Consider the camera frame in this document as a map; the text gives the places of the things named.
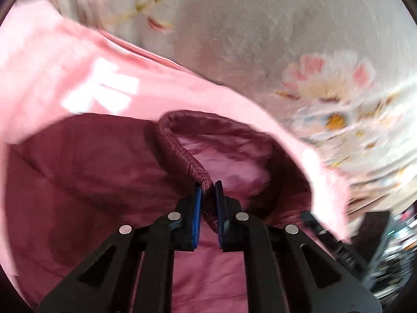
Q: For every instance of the maroon puffer jacket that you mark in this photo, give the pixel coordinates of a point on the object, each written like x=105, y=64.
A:
x=97, y=176

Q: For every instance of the blurred dark clutter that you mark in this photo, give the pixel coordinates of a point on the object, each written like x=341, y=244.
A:
x=399, y=251

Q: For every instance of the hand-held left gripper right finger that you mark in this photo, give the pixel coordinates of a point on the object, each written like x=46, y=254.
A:
x=220, y=216

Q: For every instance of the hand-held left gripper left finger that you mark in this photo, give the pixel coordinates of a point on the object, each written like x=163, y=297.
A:
x=195, y=216

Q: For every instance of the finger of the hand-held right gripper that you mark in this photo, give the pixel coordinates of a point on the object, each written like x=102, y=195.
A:
x=317, y=226

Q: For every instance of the grey floral blanket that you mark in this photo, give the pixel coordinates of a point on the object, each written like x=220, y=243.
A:
x=244, y=39

